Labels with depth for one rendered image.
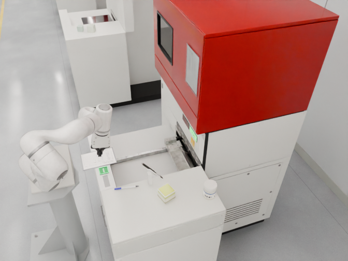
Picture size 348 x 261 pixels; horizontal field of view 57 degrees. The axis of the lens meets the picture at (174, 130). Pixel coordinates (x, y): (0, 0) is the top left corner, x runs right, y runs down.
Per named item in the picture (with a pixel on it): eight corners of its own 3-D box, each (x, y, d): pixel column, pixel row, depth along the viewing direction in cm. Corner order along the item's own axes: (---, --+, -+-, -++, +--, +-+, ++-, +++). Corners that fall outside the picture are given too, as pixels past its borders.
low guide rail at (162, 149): (177, 146, 232) (178, 143, 230) (178, 148, 231) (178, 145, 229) (109, 163, 219) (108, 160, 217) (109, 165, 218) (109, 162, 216)
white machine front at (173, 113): (164, 108, 267) (163, 65, 241) (203, 179, 209) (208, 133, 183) (160, 109, 266) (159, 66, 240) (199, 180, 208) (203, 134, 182)
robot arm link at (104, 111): (90, 128, 171) (106, 133, 171) (91, 107, 163) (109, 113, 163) (96, 120, 178) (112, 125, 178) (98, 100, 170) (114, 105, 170)
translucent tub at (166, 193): (168, 190, 184) (168, 182, 180) (175, 198, 180) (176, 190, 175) (157, 196, 181) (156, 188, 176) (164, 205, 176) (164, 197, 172)
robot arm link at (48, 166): (42, 159, 174) (63, 182, 175) (23, 174, 168) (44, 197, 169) (49, 134, 130) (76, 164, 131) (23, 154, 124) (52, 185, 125)
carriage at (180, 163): (174, 141, 233) (174, 138, 231) (193, 177, 206) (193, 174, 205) (163, 143, 230) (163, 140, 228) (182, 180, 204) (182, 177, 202)
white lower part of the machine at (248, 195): (226, 159, 339) (236, 93, 286) (268, 223, 280) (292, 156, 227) (161, 175, 320) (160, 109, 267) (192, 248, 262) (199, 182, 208)
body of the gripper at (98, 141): (110, 125, 180) (107, 141, 187) (91, 126, 176) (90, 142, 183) (112, 134, 175) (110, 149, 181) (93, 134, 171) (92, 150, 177)
